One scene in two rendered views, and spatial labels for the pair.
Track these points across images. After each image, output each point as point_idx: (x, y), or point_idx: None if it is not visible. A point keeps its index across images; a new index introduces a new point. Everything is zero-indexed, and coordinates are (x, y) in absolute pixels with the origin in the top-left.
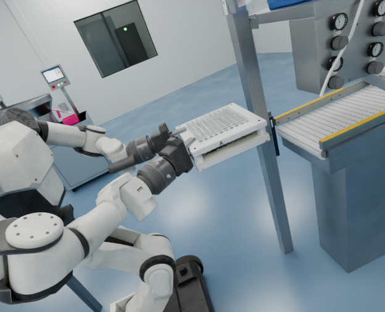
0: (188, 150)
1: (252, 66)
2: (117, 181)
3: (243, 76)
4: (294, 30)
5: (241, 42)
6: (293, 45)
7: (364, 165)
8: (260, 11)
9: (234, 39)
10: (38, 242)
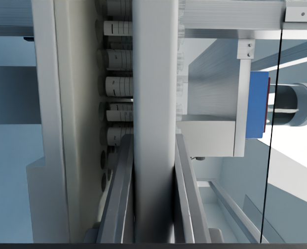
0: (132, 186)
1: (192, 34)
2: None
3: (184, 18)
4: (226, 129)
5: (236, 31)
6: (211, 123)
7: None
8: None
9: (245, 17)
10: None
